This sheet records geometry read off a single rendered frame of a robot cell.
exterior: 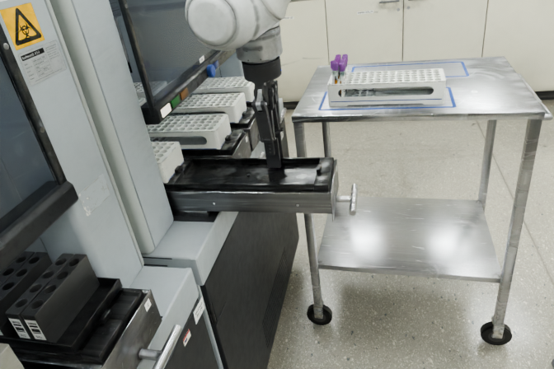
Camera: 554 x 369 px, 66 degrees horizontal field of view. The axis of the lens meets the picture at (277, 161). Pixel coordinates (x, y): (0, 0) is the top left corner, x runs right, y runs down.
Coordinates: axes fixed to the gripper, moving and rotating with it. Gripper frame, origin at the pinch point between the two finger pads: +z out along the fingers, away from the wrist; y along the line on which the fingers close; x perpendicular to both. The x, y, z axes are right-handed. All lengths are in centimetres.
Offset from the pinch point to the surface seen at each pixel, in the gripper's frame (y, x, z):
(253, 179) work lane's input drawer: 6.1, -3.6, 3.8
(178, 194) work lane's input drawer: 11.3, -18.8, 4.3
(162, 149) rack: 3.5, -24.4, -2.4
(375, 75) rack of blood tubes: -35.8, 21.2, -3.6
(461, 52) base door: -224, 75, 47
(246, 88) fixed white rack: -36.2, -16.0, -1.6
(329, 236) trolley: -39, 4, 56
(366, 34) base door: -224, 13, 29
